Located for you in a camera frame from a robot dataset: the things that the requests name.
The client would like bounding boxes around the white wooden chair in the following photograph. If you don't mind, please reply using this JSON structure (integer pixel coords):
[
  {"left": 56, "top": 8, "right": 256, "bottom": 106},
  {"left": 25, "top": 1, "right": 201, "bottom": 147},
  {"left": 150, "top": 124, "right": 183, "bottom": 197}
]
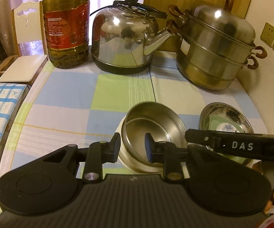
[{"left": 0, "top": 2, "right": 48, "bottom": 86}]

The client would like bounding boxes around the small blue flower saucer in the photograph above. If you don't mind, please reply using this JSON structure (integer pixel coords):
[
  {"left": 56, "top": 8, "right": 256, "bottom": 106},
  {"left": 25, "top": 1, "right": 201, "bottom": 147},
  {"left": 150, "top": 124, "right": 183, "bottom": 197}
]
[{"left": 216, "top": 123, "right": 240, "bottom": 133}]

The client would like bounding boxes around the stainless steel steamer pot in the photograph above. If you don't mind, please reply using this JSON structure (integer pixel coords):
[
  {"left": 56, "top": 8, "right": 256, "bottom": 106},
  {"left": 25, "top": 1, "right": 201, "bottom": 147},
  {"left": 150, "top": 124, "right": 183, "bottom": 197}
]
[{"left": 167, "top": 0, "right": 267, "bottom": 91}]

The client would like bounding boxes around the small stainless steel bowl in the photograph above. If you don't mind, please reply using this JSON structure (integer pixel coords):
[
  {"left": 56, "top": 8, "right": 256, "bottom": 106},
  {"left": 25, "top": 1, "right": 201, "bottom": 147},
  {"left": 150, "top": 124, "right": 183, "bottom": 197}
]
[{"left": 117, "top": 101, "right": 188, "bottom": 173}]

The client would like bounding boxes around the checked tablecloth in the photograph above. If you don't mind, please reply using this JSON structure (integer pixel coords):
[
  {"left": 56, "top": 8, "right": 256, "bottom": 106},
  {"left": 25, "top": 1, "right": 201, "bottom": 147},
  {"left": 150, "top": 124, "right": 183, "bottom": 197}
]
[{"left": 0, "top": 51, "right": 267, "bottom": 176}]

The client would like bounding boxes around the stainless steel kettle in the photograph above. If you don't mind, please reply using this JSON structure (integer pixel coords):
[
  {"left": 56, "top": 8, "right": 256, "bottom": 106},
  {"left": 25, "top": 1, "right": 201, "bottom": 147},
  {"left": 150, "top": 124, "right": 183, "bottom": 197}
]
[{"left": 91, "top": 0, "right": 174, "bottom": 75}]

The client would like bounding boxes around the large stainless steel plate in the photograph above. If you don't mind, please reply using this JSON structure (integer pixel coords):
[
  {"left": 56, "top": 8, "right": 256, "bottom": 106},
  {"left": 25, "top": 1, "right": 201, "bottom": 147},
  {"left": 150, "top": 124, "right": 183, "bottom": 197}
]
[{"left": 199, "top": 102, "right": 255, "bottom": 167}]

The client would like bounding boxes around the cream plastic round bowl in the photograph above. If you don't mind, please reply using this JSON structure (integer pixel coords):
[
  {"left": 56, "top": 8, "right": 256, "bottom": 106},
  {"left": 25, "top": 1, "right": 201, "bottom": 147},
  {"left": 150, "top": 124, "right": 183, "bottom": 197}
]
[{"left": 114, "top": 118, "right": 128, "bottom": 162}]

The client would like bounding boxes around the cooking oil bottle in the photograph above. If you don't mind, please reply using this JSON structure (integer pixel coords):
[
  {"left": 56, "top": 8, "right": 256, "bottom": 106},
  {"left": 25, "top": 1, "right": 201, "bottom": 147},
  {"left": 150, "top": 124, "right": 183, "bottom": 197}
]
[{"left": 42, "top": 0, "right": 90, "bottom": 69}]

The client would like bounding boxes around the green square plastic plate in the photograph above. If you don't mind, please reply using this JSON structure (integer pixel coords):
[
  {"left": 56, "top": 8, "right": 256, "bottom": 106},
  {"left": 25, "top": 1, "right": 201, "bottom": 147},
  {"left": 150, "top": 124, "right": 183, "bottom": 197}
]
[{"left": 209, "top": 115, "right": 243, "bottom": 133}]

